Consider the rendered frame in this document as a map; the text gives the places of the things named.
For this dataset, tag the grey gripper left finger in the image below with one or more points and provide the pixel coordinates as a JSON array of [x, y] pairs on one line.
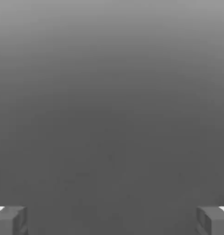
[[8, 222]]

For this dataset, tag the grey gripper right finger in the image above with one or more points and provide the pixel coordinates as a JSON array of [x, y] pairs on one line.
[[214, 222]]

